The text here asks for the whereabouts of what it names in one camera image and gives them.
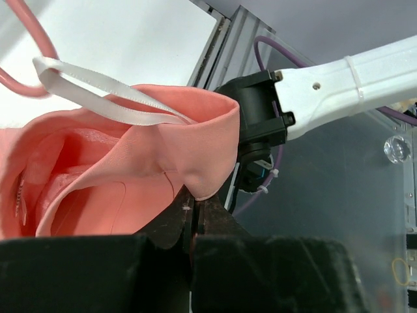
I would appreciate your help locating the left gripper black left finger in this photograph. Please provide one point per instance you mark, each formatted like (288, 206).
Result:
(174, 225)

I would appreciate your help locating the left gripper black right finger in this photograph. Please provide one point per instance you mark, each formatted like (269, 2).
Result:
(215, 222)

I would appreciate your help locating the coral pink skirt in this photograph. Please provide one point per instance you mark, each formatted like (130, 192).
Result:
(118, 160)

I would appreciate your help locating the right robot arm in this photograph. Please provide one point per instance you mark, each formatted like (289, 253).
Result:
(281, 105)

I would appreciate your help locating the yellow rubber band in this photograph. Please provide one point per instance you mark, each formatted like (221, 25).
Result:
(401, 272)

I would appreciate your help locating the clear round knob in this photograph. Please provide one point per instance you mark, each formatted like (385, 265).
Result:
(397, 149)

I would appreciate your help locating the aluminium mounting rail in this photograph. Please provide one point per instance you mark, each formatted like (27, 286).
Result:
(228, 52)

